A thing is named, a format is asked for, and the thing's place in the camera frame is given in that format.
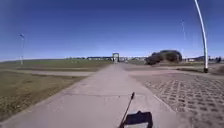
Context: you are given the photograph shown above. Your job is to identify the row of distant buildings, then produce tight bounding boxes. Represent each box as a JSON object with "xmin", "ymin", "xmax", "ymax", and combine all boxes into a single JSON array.
[{"xmin": 64, "ymin": 55, "xmax": 148, "ymax": 62}]

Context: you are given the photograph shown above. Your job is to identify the grey concrete path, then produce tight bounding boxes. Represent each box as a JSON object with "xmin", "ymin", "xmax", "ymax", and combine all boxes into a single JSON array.
[{"xmin": 0, "ymin": 62, "xmax": 193, "ymax": 128}]

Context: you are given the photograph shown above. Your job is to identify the dark bush cluster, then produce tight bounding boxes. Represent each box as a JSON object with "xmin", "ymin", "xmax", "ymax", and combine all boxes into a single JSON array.
[{"xmin": 144, "ymin": 49, "xmax": 184, "ymax": 66}]

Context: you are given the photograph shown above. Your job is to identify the pale side path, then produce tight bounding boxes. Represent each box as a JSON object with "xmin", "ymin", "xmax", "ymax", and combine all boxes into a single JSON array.
[{"xmin": 13, "ymin": 68, "xmax": 98, "ymax": 78}]

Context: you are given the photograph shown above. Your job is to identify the thin lamp pole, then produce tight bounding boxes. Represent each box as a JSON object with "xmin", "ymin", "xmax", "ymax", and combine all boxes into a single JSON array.
[
  {"xmin": 180, "ymin": 19, "xmax": 187, "ymax": 51},
  {"xmin": 18, "ymin": 33, "xmax": 26, "ymax": 66}
]

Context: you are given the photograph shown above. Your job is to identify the grid paver area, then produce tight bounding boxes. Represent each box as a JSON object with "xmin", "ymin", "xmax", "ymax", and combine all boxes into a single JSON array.
[{"xmin": 131, "ymin": 71, "xmax": 224, "ymax": 128}]

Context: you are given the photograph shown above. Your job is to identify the white curved lamp pole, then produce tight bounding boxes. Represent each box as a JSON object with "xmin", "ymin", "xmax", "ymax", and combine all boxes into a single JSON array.
[{"xmin": 194, "ymin": 0, "xmax": 210, "ymax": 74}]

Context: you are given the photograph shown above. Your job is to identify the dry grass field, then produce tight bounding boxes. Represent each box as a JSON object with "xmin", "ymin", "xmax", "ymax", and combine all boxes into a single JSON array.
[{"xmin": 0, "ymin": 58, "xmax": 114, "ymax": 123}]

